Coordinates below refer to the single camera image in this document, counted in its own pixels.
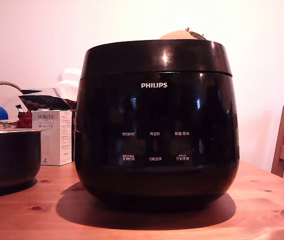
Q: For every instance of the white Porlex box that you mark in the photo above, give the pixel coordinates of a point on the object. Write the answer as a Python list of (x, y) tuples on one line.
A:
[(46, 140)]

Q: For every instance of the black inner pot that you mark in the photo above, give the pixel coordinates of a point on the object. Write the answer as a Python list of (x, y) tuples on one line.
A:
[(9, 157)]

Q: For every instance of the dark dotted fabric bag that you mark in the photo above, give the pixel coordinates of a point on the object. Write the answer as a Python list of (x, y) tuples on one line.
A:
[(46, 102)]

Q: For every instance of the black rice cooker lid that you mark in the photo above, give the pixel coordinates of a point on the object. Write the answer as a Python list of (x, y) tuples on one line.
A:
[(154, 56)]

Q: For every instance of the round tan straw hat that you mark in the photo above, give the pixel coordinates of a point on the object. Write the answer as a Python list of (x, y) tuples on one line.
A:
[(176, 35)]

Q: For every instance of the red knitted pouch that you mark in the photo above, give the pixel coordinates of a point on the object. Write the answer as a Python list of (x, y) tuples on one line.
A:
[(24, 121)]

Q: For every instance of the black Philips rice cooker body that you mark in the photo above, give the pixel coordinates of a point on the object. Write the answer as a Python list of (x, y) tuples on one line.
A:
[(156, 112)]

